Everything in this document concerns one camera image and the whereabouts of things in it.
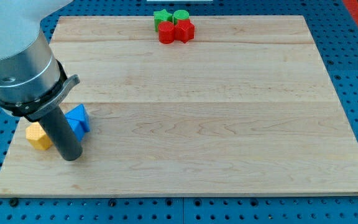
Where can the blue block behind rod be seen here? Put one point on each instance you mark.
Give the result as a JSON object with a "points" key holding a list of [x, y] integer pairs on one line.
{"points": [[76, 128]]}

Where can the large wooden board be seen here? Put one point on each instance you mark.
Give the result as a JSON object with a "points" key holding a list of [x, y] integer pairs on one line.
{"points": [[245, 109]]}

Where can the blue triangle block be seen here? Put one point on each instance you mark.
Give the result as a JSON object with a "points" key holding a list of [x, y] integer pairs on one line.
{"points": [[80, 114]]}

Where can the red star block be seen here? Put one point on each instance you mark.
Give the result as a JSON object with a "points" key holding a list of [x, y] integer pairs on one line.
{"points": [[184, 30]]}

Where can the red cylinder block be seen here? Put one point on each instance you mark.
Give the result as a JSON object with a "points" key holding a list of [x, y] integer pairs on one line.
{"points": [[166, 32]]}

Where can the yellow hexagon block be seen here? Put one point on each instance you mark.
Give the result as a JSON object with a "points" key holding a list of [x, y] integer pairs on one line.
{"points": [[37, 137]]}

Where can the black metal tool flange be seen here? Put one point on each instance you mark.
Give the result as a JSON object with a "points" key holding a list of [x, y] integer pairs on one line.
{"points": [[35, 109]]}

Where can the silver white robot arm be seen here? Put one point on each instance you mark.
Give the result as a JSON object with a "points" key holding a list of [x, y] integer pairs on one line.
{"points": [[33, 82]]}

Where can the green cylinder block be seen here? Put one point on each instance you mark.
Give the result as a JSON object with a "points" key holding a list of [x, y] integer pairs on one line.
{"points": [[180, 15]]}

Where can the green star block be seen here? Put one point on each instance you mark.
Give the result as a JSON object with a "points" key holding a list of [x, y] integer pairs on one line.
{"points": [[161, 16]]}

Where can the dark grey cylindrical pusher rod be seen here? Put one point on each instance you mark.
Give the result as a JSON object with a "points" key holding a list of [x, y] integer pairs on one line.
{"points": [[61, 134]]}

